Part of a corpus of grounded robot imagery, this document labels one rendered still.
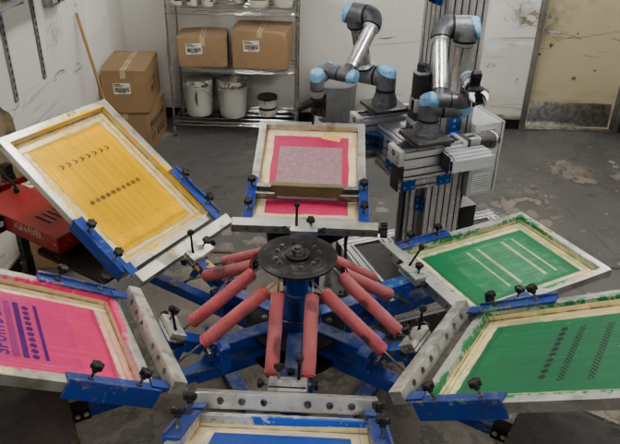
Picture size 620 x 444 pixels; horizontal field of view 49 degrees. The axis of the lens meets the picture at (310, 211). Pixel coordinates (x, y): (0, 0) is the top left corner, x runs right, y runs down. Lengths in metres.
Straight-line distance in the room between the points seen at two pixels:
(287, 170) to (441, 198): 1.08
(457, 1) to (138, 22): 4.08
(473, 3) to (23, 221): 2.49
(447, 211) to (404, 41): 2.97
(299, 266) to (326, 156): 1.27
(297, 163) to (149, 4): 3.78
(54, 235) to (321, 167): 1.36
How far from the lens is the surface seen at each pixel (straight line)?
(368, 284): 2.67
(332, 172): 3.53
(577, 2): 7.20
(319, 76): 3.56
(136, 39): 7.17
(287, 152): 3.64
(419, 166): 3.71
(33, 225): 3.30
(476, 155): 3.78
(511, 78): 7.19
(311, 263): 2.48
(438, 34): 3.48
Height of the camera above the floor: 2.70
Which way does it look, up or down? 30 degrees down
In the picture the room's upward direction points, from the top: 1 degrees clockwise
